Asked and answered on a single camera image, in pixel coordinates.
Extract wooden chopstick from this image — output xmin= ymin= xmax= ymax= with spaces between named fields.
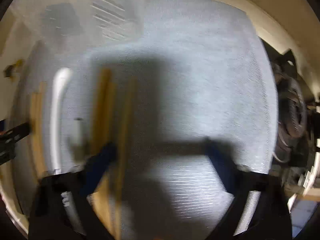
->
xmin=30 ymin=82 xmax=47 ymax=180
xmin=114 ymin=77 xmax=136 ymax=239
xmin=90 ymin=68 xmax=111 ymax=155

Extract black gas stove burner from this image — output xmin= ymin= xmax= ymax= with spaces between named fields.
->
xmin=263 ymin=41 xmax=319 ymax=196

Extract grey woven mat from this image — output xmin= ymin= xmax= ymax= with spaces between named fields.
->
xmin=15 ymin=0 xmax=279 ymax=240

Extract clear plastic utensil holder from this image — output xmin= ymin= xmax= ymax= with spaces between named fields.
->
xmin=40 ymin=0 xmax=143 ymax=45

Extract white ceramic spoon striped handle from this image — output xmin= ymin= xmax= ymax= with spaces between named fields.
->
xmin=49 ymin=67 xmax=72 ymax=174

